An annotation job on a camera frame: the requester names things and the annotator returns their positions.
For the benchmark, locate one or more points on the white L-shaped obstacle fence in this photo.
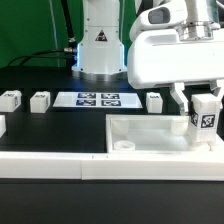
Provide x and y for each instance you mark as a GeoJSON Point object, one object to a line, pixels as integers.
{"type": "Point", "coordinates": [27, 165]}

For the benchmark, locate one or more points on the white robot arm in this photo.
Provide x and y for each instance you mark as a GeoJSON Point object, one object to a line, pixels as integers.
{"type": "Point", "coordinates": [101, 55]}

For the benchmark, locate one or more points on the white sheet with tags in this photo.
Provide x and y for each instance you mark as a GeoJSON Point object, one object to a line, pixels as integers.
{"type": "Point", "coordinates": [97, 100]}

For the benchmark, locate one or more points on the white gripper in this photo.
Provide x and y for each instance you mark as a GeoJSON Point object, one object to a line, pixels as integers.
{"type": "Point", "coordinates": [159, 58]}

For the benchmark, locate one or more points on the white square table top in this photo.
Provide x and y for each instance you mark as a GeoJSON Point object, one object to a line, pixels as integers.
{"type": "Point", "coordinates": [142, 134]}

